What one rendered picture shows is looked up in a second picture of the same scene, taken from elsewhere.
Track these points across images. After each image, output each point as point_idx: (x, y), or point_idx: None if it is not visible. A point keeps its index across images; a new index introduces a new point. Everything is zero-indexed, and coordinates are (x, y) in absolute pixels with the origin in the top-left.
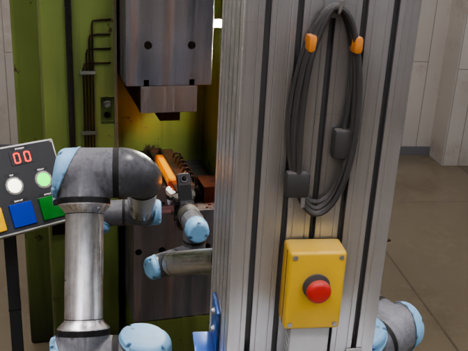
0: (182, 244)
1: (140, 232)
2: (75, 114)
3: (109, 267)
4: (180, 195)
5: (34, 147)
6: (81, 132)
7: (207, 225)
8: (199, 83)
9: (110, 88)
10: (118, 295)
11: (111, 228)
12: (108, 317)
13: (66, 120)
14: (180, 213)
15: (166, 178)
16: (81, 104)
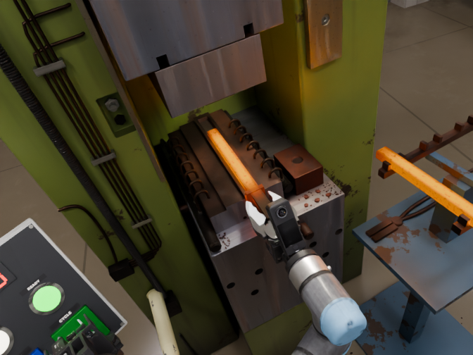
0: (314, 329)
1: (226, 269)
2: (68, 139)
3: (196, 273)
4: (282, 240)
5: (3, 253)
6: (91, 163)
7: (363, 318)
8: (262, 29)
9: (105, 80)
10: (213, 288)
11: (183, 242)
12: (210, 305)
13: (58, 153)
14: (295, 279)
15: (237, 181)
16: (70, 122)
